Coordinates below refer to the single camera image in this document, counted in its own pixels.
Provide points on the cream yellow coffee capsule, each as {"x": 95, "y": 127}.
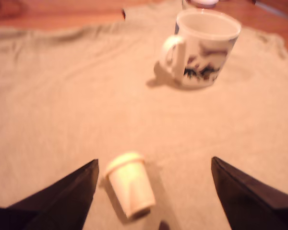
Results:
{"x": 129, "y": 184}

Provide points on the beige cloth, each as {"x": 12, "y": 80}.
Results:
{"x": 86, "y": 107}

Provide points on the white mug with creature print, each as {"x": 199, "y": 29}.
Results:
{"x": 206, "y": 55}

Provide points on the small white round camera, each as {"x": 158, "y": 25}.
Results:
{"x": 204, "y": 3}

